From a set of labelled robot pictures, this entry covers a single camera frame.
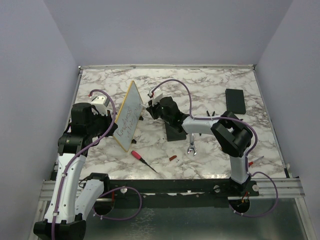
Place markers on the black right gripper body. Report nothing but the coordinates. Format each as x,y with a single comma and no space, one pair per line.
157,110

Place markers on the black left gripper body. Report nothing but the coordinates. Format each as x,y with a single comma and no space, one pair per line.
101,123

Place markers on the yellow framed whiteboard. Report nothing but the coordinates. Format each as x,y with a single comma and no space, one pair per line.
128,117

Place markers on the red marker cap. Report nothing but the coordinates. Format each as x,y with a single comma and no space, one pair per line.
172,157

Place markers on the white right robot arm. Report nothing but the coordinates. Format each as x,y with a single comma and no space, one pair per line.
233,136

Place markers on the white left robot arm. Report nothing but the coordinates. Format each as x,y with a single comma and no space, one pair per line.
65,218

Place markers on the black flat rectangular pad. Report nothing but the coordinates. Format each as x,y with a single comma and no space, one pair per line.
173,135

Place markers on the silver open-end wrench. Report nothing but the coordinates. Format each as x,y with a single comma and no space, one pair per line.
192,148

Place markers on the black rectangular box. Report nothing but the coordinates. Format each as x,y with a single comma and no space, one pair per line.
235,101

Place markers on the blue red connector plug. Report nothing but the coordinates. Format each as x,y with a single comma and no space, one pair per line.
254,161

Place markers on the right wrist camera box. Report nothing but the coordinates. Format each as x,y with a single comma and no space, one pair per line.
155,95

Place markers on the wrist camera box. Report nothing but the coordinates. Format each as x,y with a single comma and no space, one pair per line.
100,104
155,95

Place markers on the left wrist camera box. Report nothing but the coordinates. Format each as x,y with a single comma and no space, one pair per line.
100,104

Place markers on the red handled screwdriver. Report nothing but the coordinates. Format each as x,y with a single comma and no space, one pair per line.
139,158

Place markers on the black handled pliers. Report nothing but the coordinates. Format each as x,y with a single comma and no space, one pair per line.
210,114

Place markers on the black front mounting rail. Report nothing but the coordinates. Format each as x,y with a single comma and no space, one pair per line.
167,193

